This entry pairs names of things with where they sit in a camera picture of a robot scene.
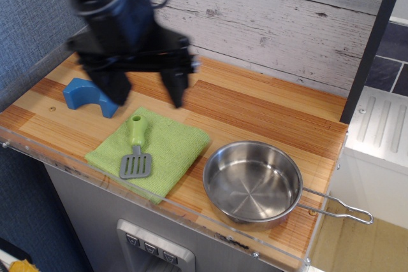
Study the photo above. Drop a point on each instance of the dark right vertical post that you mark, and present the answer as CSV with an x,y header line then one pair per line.
x,y
378,30

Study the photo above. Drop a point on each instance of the green handled grey spatula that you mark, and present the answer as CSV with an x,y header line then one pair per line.
x,y
137,164

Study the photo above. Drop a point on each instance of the green folded cloth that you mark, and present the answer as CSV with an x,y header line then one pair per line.
x,y
173,146

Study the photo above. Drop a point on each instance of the yellow object at corner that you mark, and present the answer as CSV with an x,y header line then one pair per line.
x,y
22,266

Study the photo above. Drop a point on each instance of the blue arch block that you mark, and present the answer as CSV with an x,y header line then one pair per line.
x,y
80,92

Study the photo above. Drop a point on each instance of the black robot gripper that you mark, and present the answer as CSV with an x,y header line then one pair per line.
x,y
124,36

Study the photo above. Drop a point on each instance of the grey control panel with buttons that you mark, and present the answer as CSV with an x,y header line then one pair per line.
x,y
146,251

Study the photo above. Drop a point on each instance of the white ridged side counter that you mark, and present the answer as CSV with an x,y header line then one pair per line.
x,y
372,168

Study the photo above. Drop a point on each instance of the clear acrylic front guard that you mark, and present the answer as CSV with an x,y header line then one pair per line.
x,y
94,202

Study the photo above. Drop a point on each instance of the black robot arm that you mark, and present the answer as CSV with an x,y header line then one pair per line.
x,y
123,37

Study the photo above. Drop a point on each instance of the silver pot with wire handle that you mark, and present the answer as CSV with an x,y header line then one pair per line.
x,y
255,186

